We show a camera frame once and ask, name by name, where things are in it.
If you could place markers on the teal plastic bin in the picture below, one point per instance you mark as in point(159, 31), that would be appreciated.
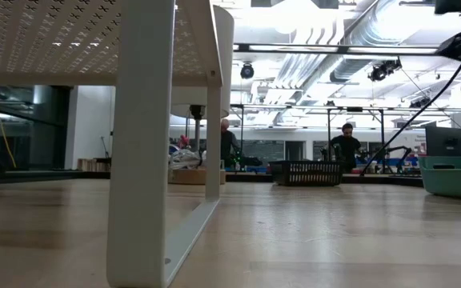
point(454, 180)

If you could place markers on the black plastic slotted basket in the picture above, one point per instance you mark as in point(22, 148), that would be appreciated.
point(306, 173)

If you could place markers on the round black camera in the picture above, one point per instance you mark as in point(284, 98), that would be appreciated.
point(247, 71)

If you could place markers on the wooden crates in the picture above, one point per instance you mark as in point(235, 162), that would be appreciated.
point(92, 165)

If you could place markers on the black device green lights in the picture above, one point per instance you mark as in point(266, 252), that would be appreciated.
point(240, 160)

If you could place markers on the black background robot arm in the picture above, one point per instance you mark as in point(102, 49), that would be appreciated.
point(398, 154)

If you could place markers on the small red object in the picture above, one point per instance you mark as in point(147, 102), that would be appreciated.
point(182, 141)

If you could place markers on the white perforated metal shelf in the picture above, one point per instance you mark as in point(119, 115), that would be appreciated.
point(138, 160)

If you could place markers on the black aluminium table frame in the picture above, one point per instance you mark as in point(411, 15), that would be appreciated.
point(374, 180)

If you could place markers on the black overhead rail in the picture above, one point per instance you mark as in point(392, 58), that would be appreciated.
point(294, 48)

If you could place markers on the black computer monitor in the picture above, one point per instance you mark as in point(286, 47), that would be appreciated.
point(446, 140)

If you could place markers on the black ceiling spotlight cluster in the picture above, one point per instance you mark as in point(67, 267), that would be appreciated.
point(384, 70)

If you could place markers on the person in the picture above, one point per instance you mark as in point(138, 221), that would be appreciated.
point(226, 144)
point(346, 146)

